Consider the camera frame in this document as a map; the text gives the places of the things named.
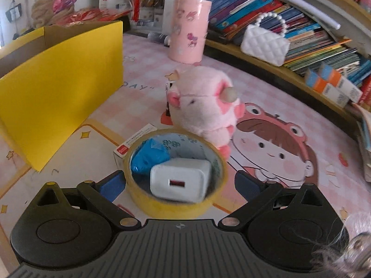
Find white desk pen holders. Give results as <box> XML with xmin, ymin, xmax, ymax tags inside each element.
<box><xmin>139</xmin><ymin>0</ymin><xmax>164</xmax><ymax>22</ymax></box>

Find white wooden bookshelf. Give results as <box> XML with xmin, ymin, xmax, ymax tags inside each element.
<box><xmin>162</xmin><ymin>0</ymin><xmax>371</xmax><ymax>128</ymax></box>

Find pink printed table mat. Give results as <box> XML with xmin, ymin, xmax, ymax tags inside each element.
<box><xmin>0</xmin><ymin>32</ymin><xmax>371</xmax><ymax>238</ymax></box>

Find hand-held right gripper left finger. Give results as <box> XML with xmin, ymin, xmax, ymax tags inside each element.
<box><xmin>28</xmin><ymin>170</ymin><xmax>142</xmax><ymax>233</ymax></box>

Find row of colourful slanted books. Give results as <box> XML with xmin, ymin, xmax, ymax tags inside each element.
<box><xmin>207</xmin><ymin>0</ymin><xmax>361</xmax><ymax>79</ymax></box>

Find row of red thick books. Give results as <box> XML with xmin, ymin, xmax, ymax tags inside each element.
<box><xmin>358</xmin><ymin>75</ymin><xmax>371</xmax><ymax>105</ymax></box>

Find yellow cardboard box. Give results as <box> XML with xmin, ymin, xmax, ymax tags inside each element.
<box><xmin>0</xmin><ymin>20</ymin><xmax>125</xmax><ymax>172</ymax></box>

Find grey fluffy fur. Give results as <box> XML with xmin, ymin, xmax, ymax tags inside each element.
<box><xmin>311</xmin><ymin>214</ymin><xmax>371</xmax><ymax>278</ymax></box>

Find small red white box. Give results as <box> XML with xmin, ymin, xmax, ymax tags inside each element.
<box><xmin>113</xmin><ymin>123</ymin><xmax>158</xmax><ymax>171</ymax></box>

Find white charger plug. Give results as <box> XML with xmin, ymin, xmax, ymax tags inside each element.
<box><xmin>150</xmin><ymin>158</ymin><xmax>213</xmax><ymax>204</ymax></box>

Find yellow tape roll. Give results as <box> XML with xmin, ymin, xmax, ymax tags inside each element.
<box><xmin>123</xmin><ymin>129</ymin><xmax>229</xmax><ymax>219</ymax></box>

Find small dark object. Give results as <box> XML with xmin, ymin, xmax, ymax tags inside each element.
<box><xmin>147</xmin><ymin>32</ymin><xmax>170</xmax><ymax>46</ymax></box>

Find blue orange white box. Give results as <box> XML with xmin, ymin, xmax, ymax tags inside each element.
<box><xmin>319</xmin><ymin>62</ymin><xmax>363</xmax><ymax>103</ymax></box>
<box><xmin>304</xmin><ymin>69</ymin><xmax>351</xmax><ymax>108</ymax></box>

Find pink plush pig toy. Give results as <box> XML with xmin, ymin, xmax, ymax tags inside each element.
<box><xmin>166</xmin><ymin>66</ymin><xmax>247</xmax><ymax>158</ymax></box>

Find white rolled paper tube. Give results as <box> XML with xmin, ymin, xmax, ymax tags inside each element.
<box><xmin>239</xmin><ymin>0</ymin><xmax>341</xmax><ymax>30</ymax></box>

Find red paper decorations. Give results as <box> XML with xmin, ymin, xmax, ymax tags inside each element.
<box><xmin>55</xmin><ymin>9</ymin><xmax>132</xmax><ymax>25</ymax></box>

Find red figure pen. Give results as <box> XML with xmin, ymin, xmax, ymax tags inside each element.
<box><xmin>132</xmin><ymin>0</ymin><xmax>142</xmax><ymax>22</ymax></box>

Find beige knitted cloth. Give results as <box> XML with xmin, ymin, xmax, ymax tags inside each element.
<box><xmin>30</xmin><ymin>0</ymin><xmax>76</xmax><ymax>25</ymax></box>

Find blue plastic bag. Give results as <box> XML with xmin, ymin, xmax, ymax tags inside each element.
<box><xmin>130</xmin><ymin>139</ymin><xmax>171</xmax><ymax>175</ymax></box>

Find white quilted handbag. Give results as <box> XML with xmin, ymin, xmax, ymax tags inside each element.
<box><xmin>241</xmin><ymin>12</ymin><xmax>290</xmax><ymax>67</ymax></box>

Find pink cartoon cylinder container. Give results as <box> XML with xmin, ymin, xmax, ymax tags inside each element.
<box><xmin>168</xmin><ymin>0</ymin><xmax>213</xmax><ymax>64</ymax></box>

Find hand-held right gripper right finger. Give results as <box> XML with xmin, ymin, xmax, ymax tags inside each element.
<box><xmin>218</xmin><ymin>170</ymin><xmax>338</xmax><ymax>233</ymax></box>

